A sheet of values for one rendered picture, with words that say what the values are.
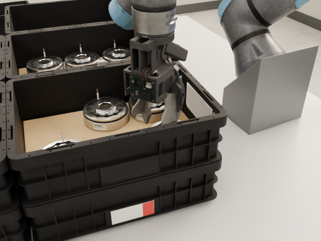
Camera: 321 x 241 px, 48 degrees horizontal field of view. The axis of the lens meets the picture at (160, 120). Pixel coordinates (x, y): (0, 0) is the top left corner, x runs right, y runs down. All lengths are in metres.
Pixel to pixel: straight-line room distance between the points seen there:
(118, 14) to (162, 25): 0.17
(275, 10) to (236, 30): 0.11
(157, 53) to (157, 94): 0.07
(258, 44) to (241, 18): 0.09
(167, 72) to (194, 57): 0.85
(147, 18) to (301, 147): 0.61
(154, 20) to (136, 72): 0.10
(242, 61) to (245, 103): 0.12
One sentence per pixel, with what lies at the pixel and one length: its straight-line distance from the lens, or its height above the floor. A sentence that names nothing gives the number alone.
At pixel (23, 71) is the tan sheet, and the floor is 0.83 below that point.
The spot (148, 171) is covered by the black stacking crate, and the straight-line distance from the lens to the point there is 0.70.
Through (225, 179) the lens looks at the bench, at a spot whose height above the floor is 0.70.
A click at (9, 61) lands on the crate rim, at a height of 0.93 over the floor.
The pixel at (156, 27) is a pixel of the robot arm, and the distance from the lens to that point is 0.62.
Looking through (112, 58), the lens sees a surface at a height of 0.86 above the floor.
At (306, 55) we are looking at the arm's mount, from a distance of 1.06.
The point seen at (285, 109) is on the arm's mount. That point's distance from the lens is 1.11.
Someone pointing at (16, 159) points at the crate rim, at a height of 0.93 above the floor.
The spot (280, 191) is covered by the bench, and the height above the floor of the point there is 0.70.
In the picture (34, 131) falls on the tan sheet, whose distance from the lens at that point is 0.86.
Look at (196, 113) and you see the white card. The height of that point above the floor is 0.87.
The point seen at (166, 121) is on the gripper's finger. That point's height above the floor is 0.91.
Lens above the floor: 1.30
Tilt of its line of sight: 34 degrees down
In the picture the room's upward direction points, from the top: straight up
